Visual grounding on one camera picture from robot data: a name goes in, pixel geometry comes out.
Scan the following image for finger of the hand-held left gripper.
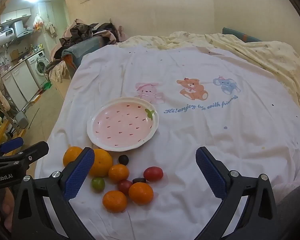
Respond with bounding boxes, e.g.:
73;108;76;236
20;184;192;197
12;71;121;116
0;137;24;156
0;141;50;173

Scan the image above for small orange mandarin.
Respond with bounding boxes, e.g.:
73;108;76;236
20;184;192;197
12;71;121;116
108;164;130;183

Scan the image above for person's grey trouser leg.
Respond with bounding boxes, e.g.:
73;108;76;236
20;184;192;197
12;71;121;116
275;181;300;233

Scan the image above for pile of clothes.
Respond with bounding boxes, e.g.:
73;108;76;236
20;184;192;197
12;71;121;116
59;19;127;53

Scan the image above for floral cloth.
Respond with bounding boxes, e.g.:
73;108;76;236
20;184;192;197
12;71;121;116
45;60;70;83

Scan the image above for white water heater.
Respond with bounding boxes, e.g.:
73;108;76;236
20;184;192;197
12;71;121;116
0;27;15;52

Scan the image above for white washing machine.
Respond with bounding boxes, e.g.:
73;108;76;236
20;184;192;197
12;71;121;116
25;50;50;87

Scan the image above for yellow bear-print blanket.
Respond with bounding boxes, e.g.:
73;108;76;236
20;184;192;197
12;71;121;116
116;31;300;105

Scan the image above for green cherry tomato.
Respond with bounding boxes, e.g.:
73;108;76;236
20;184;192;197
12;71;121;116
91;177;106;191

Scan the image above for blue-grey cushion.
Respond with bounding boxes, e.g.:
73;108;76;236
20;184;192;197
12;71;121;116
61;36;110;73

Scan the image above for person's left hand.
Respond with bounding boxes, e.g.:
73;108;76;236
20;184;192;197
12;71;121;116
0;189;16;233

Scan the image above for white floor cabinet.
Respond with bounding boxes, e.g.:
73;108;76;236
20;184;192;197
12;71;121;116
1;62;39;105

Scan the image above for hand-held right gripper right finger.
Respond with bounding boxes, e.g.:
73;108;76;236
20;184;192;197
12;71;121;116
195;146;278;240

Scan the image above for pink strawberry plate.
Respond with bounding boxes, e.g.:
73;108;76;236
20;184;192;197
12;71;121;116
87;97;159;152

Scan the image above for hanging plastic bag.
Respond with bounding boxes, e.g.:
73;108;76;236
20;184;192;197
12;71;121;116
32;14;45;30

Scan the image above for white printed blanket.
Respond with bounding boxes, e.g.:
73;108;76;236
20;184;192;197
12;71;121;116
35;42;300;240

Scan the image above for white wall cabinets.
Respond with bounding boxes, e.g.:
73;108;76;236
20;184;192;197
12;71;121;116
0;8;32;25

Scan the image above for teal headboard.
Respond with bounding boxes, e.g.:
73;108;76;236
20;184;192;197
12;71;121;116
222;27;263;43

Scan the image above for small red cherry tomato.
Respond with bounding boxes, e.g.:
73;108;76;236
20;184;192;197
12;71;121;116
118;180;133;195

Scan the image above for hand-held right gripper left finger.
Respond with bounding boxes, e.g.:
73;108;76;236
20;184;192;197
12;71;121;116
11;147;95;240

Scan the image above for grey dustpan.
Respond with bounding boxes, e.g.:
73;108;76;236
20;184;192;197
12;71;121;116
14;111;29;129

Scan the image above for large orange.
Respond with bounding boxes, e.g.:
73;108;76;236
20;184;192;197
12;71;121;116
89;149;114;177

